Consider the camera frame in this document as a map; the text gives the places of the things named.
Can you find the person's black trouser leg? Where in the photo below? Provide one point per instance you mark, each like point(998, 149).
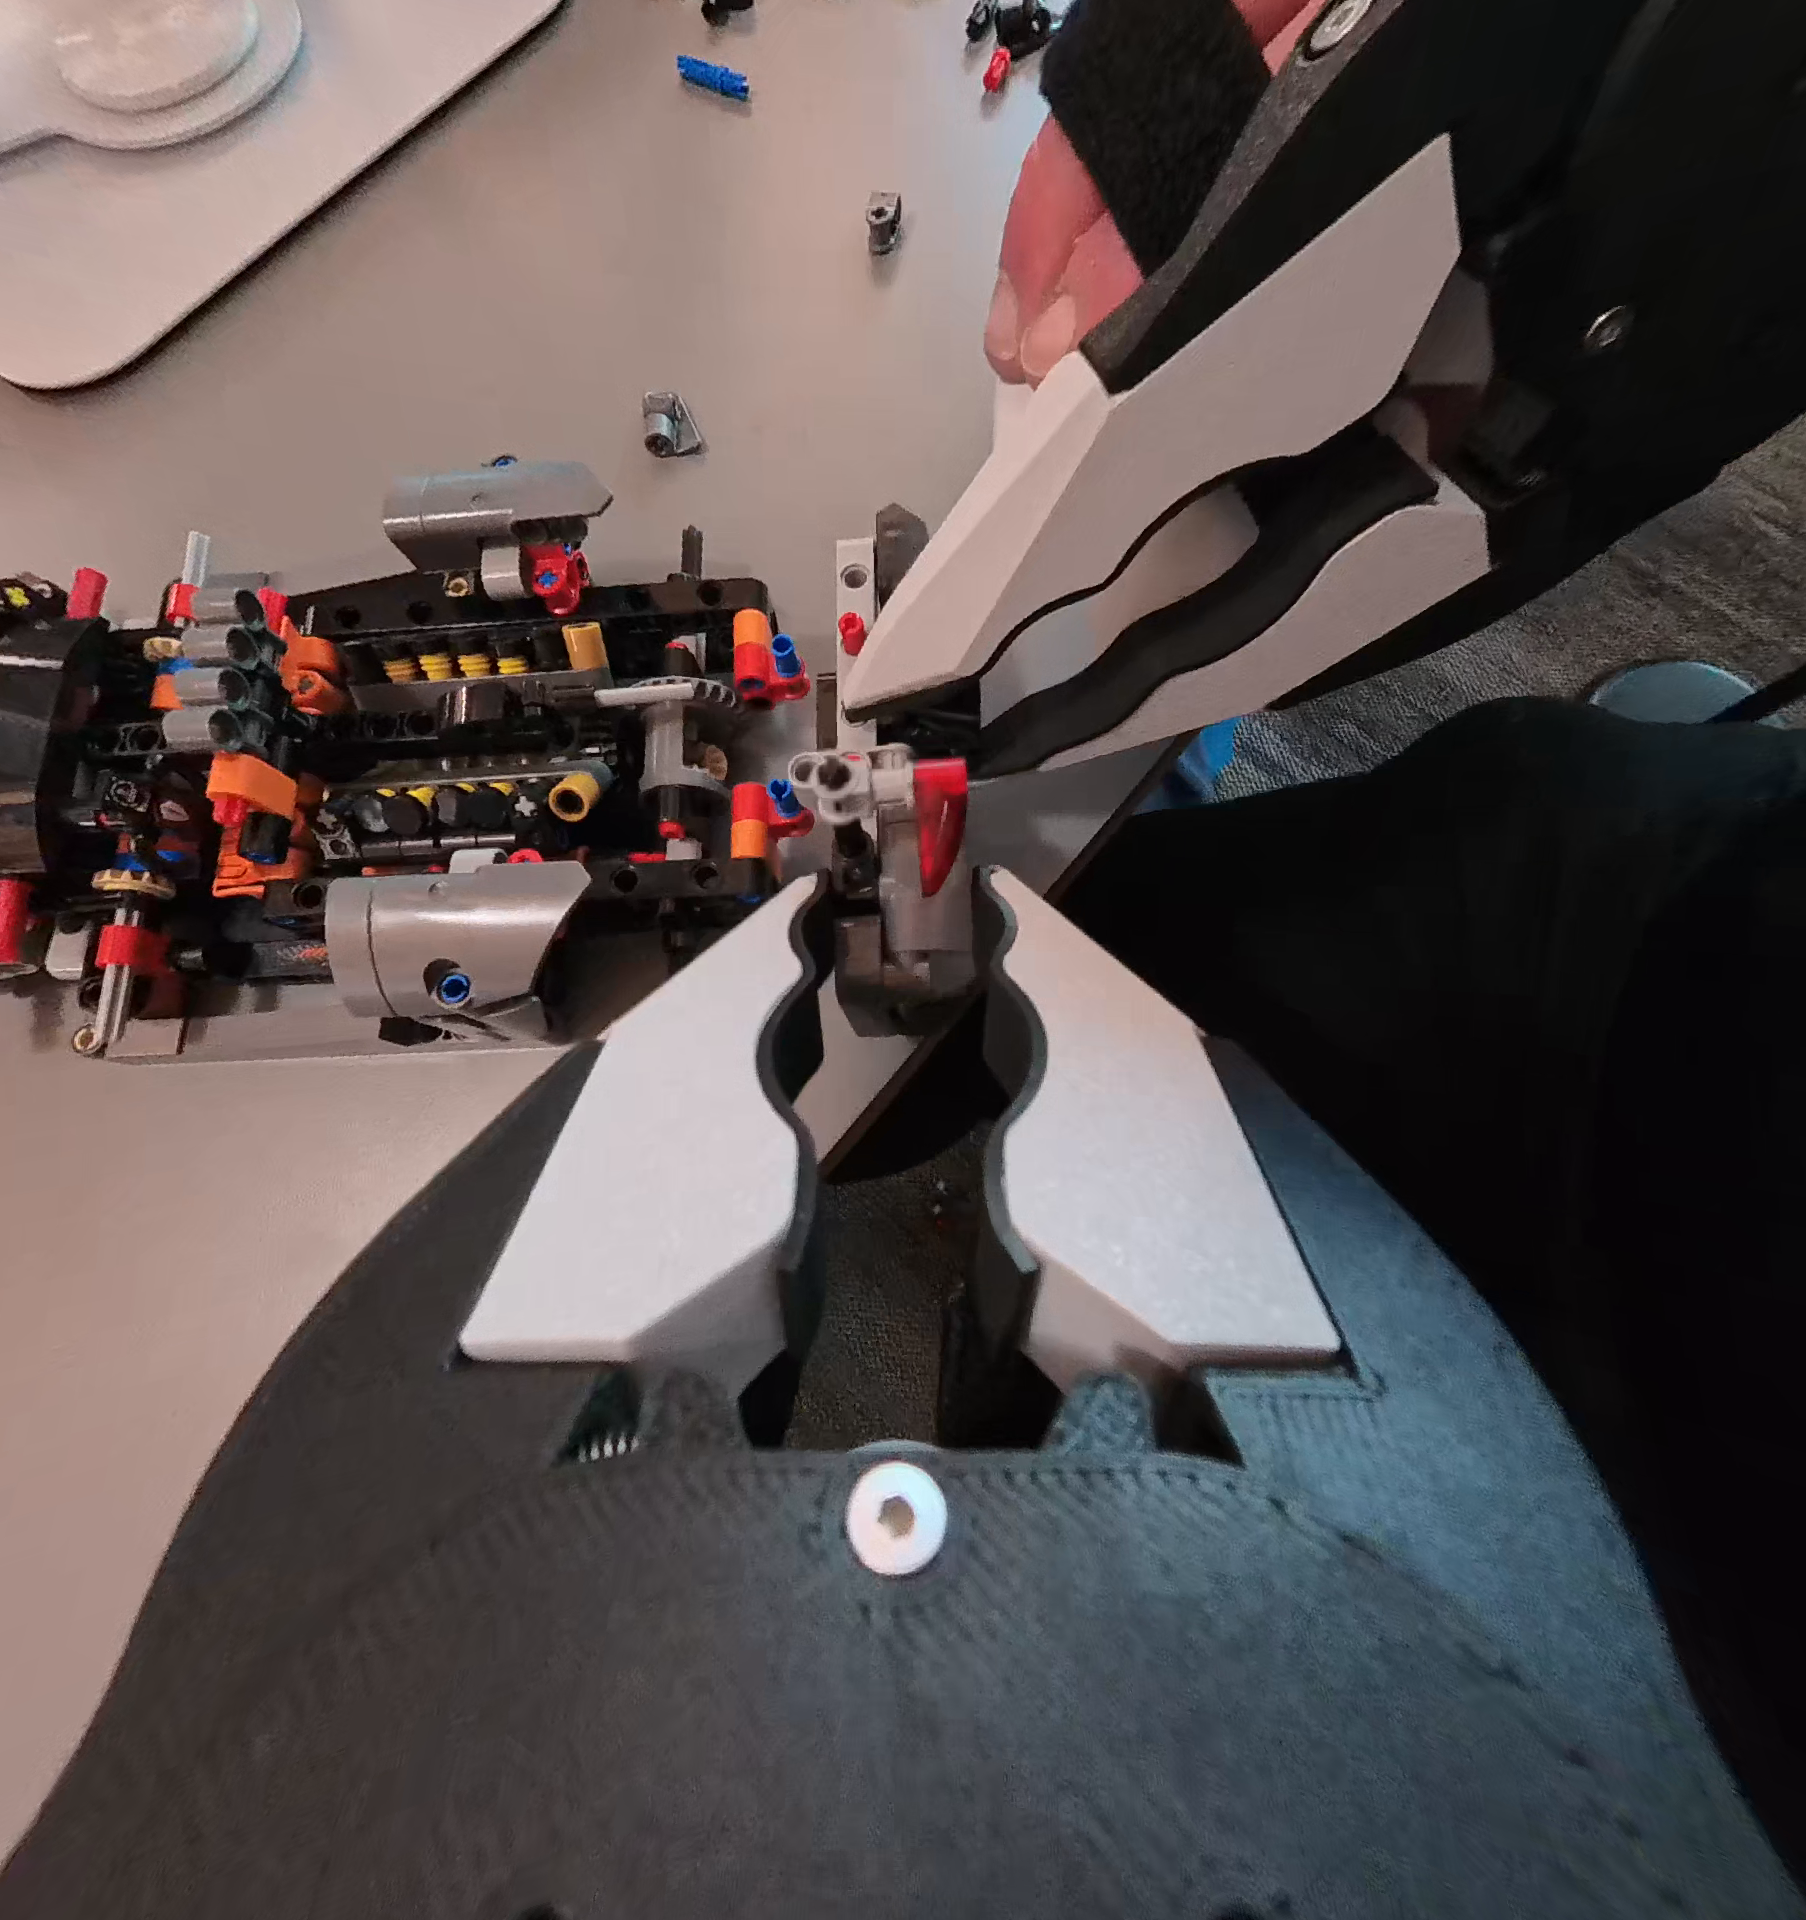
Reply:
point(1517, 1126)

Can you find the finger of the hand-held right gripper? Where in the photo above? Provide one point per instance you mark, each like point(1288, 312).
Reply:
point(1232, 374)
point(1293, 613)

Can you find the grey desk mat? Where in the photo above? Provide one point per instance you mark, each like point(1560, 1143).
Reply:
point(245, 196)

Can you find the cluster of black red lego pins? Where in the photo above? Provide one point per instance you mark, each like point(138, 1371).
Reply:
point(1011, 33)

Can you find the white round pad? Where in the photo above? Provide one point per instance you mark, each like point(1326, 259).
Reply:
point(138, 61)

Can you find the person's right hand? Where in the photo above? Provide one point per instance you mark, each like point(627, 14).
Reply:
point(1053, 254)

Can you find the dark grey lego connector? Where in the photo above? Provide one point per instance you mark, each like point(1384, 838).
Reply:
point(883, 223)

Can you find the small grey red lego subassembly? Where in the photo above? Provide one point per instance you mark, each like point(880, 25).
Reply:
point(904, 856)

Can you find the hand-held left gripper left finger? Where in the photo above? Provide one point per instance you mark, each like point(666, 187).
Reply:
point(647, 1200)

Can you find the light grey lego connector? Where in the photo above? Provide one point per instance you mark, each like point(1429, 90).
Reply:
point(671, 422)

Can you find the blue lego pin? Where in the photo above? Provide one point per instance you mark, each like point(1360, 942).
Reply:
point(712, 78)

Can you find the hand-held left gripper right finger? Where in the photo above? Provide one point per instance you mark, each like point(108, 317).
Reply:
point(1158, 1200)

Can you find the blue-grey round object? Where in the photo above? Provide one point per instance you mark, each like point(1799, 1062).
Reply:
point(1670, 692)

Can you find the lego car chassis model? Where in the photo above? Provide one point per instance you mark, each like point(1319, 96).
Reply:
point(395, 749)

